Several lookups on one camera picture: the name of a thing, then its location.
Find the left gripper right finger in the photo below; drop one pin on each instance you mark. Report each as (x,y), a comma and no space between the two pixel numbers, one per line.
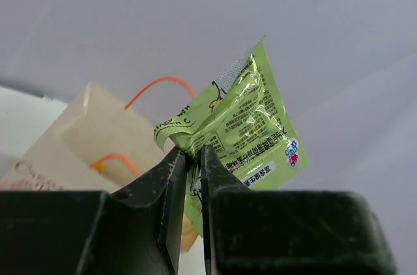
(287,232)

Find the green snack packet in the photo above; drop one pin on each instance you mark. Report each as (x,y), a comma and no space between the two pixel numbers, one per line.
(241,114)

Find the white paper bag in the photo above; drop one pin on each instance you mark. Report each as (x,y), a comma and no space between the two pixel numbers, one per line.
(99,142)

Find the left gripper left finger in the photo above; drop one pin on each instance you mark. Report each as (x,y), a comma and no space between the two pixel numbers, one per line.
(135,230)

